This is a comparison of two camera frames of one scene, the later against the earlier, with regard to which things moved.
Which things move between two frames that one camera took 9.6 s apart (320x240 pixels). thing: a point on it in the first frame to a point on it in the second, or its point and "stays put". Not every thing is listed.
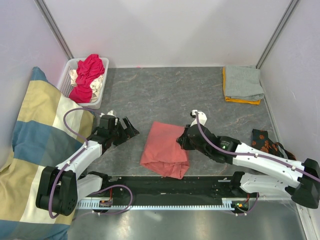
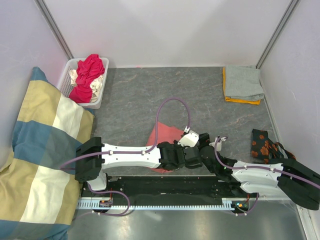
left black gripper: x=127 y=133 to x=176 y=146
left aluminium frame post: x=54 y=28 stays put
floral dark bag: x=260 y=140 stays put
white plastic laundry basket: x=83 y=81 stays put
